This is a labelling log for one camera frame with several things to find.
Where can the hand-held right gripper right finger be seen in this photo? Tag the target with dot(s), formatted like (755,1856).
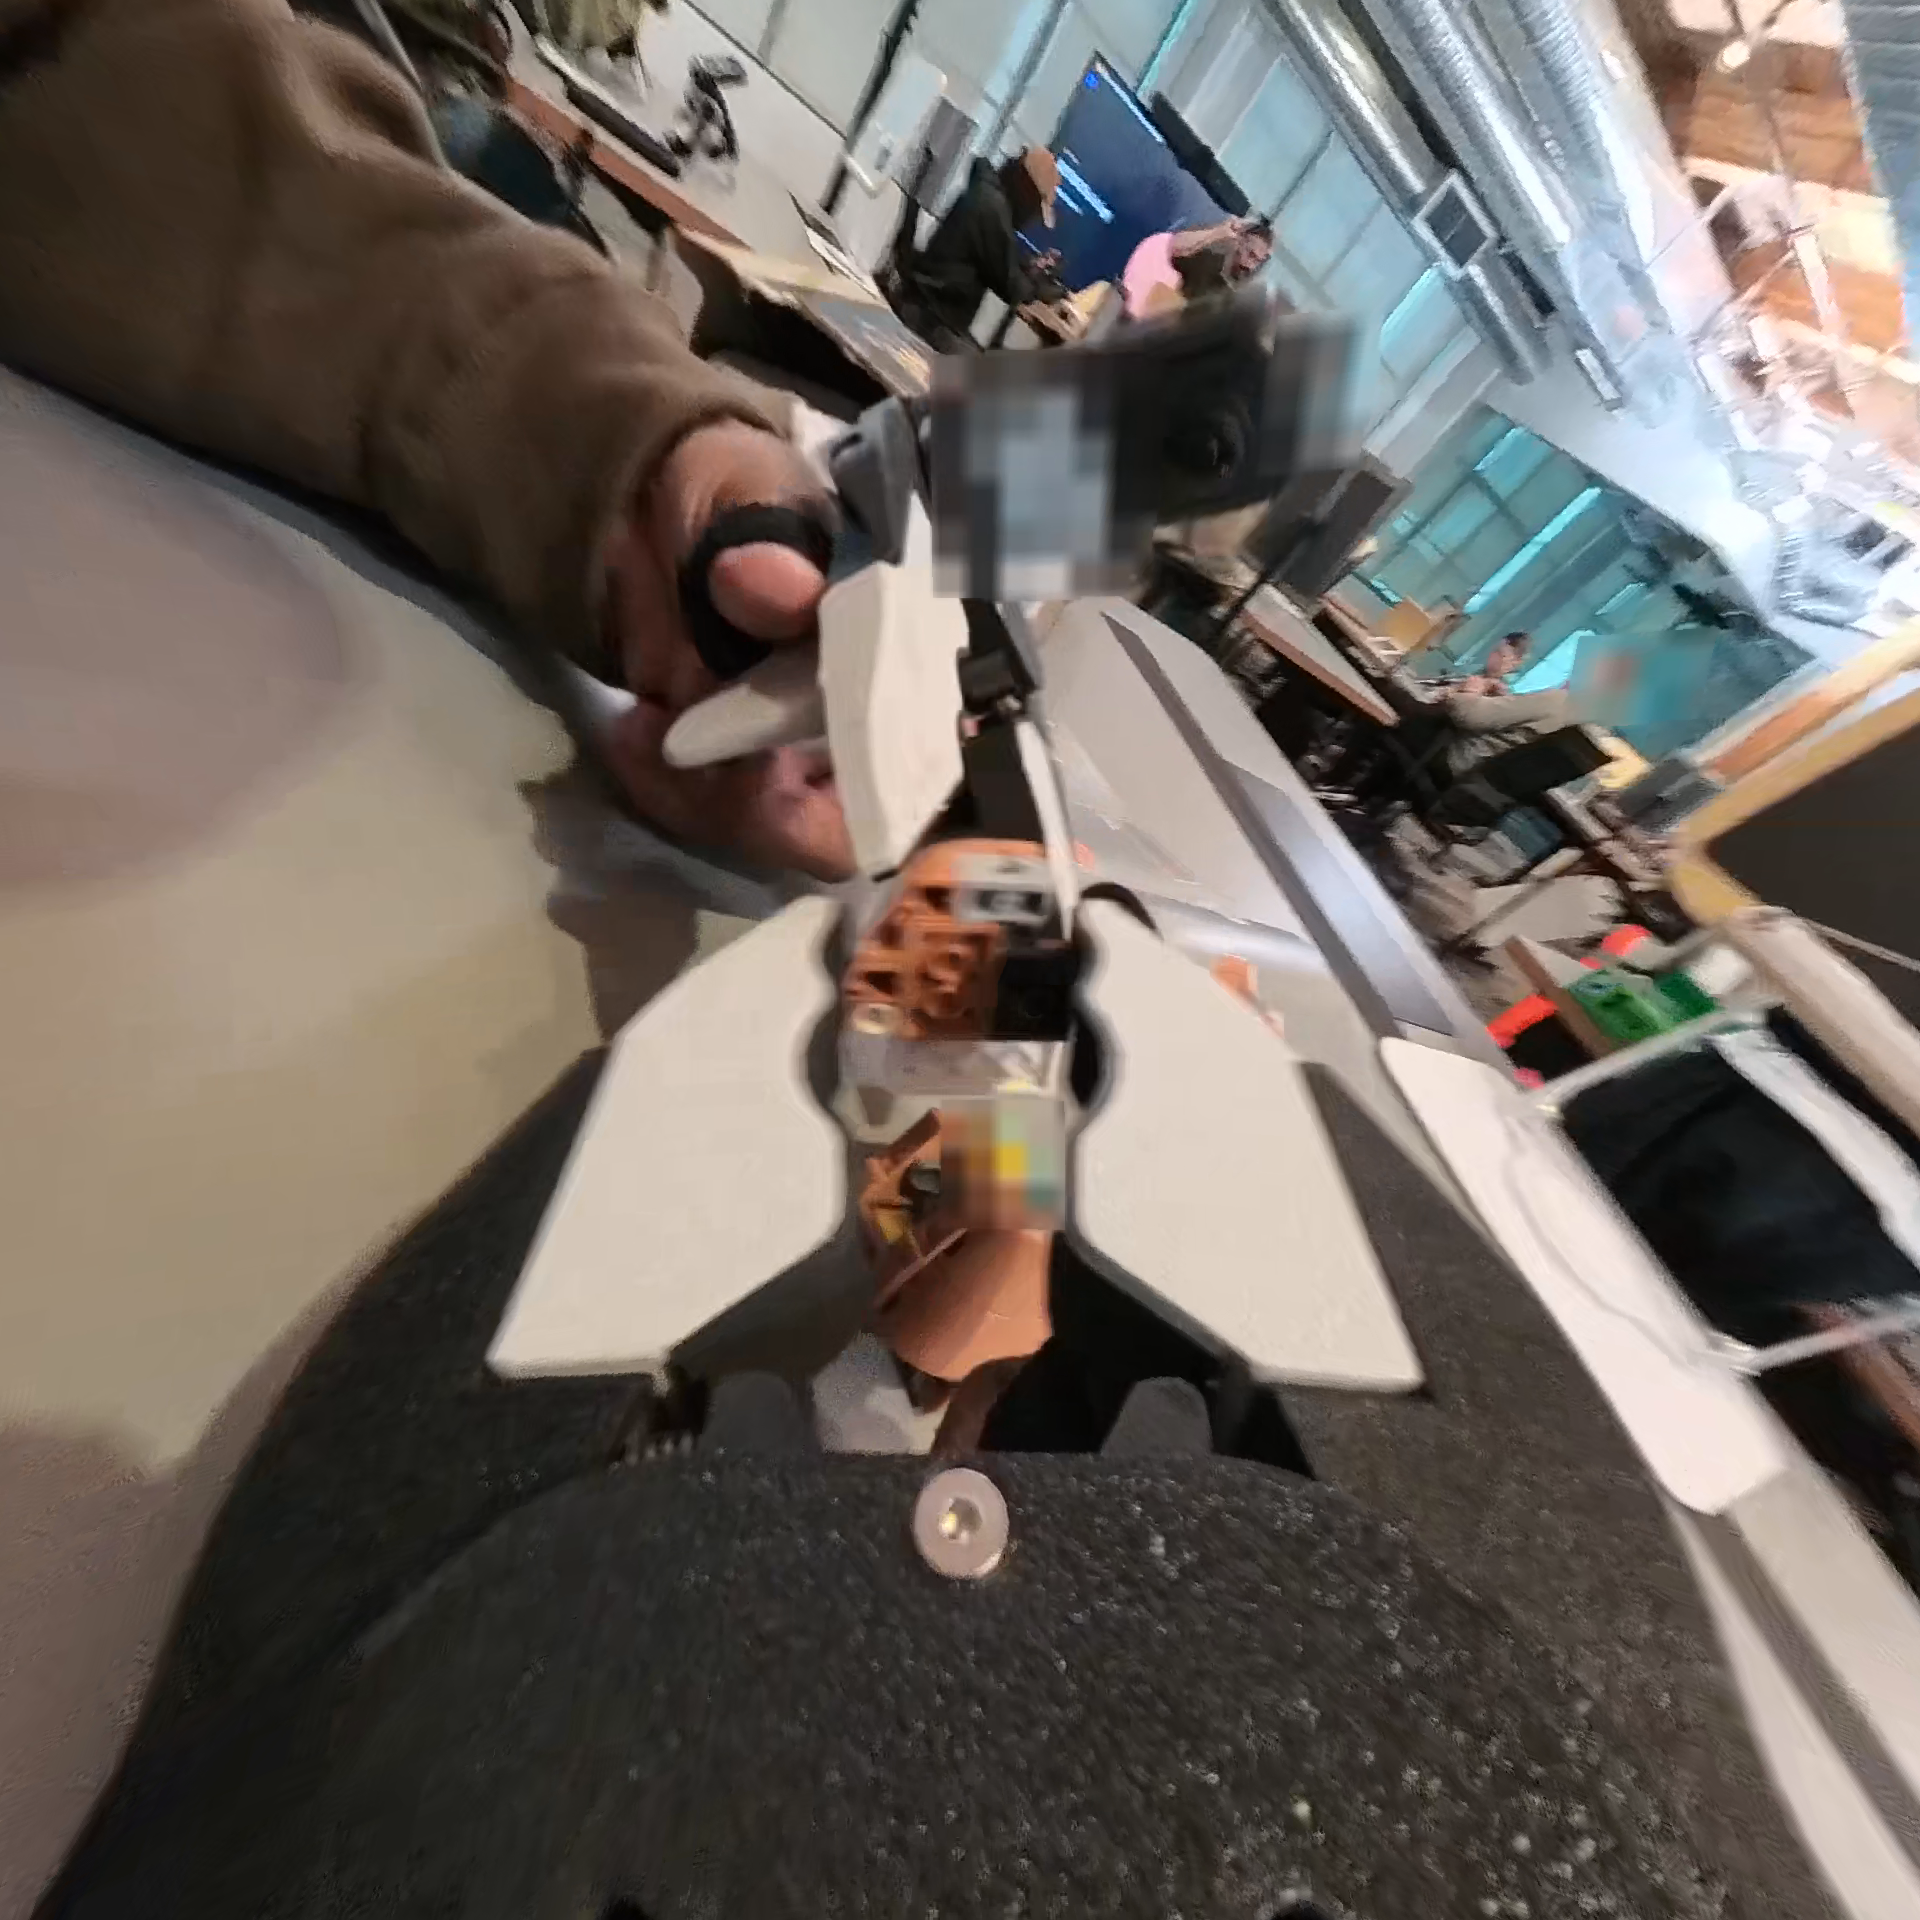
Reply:
(1247,1201)

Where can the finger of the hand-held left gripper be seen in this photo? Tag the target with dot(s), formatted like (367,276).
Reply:
(893,722)
(1052,824)

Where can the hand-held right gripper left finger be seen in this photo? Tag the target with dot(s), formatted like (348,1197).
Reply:
(677,1201)

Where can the brown toy brick assembly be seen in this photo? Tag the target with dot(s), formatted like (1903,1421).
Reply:
(946,959)

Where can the brown toy brick vehicle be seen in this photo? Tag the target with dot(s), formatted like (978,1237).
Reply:
(975,1306)

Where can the open grey booklet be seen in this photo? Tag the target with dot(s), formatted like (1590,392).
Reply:
(1171,840)

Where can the white stand with flat base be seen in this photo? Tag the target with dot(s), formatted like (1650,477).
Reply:
(1574,1246)

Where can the green crate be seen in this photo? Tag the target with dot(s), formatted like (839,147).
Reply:
(1628,1004)

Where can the black panel with tan edge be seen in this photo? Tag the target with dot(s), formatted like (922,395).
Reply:
(1831,840)

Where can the blue wall screen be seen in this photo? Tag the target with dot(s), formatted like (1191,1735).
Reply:
(1141,166)

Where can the silver air duct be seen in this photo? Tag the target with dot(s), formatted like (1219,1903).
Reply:
(1443,150)

